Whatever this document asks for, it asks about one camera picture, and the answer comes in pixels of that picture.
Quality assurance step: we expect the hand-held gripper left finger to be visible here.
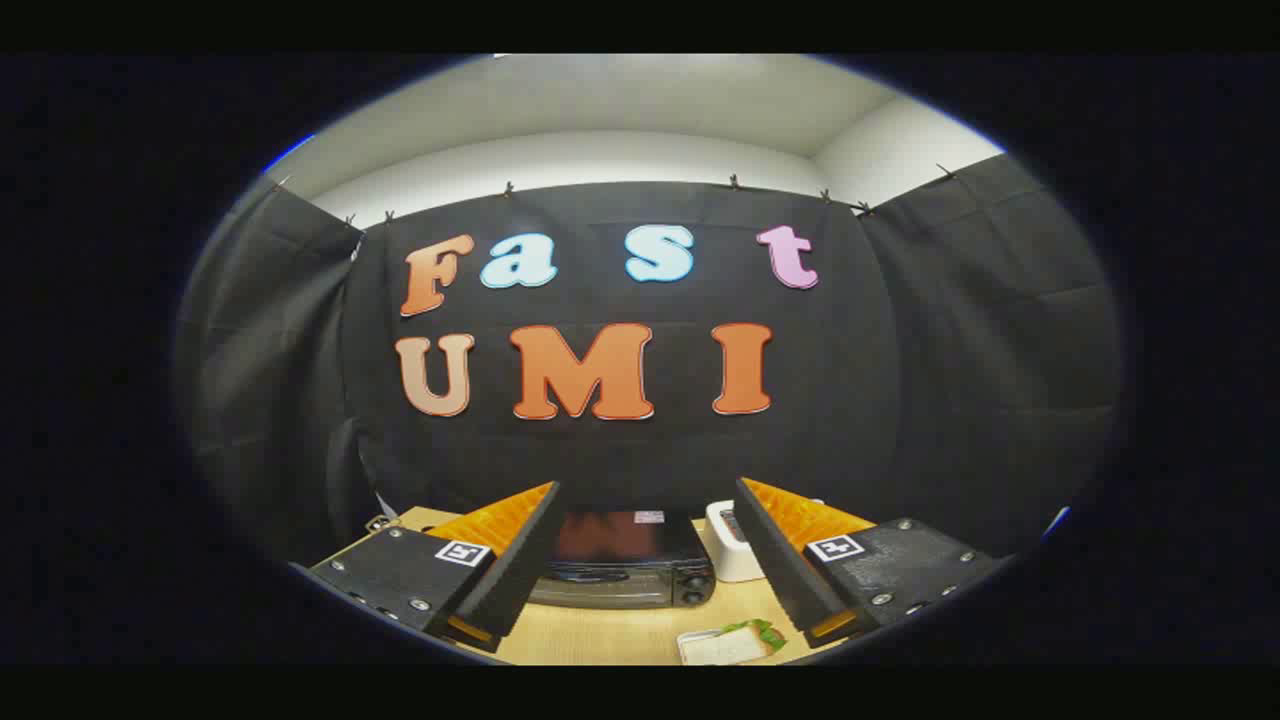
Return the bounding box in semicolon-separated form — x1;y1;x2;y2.
308;481;563;654

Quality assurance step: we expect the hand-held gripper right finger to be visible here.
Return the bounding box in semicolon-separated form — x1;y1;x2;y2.
735;477;1001;651

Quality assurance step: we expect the lettuce sandwich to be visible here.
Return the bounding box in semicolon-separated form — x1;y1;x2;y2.
695;618;788;663

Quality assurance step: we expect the black toaster oven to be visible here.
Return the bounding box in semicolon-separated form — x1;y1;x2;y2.
528;510;717;611

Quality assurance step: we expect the white bread toaster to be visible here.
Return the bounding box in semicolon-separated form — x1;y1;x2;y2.
705;499;766;583

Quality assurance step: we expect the white rectangular tray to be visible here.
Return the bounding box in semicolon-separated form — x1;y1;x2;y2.
677;625;791;666

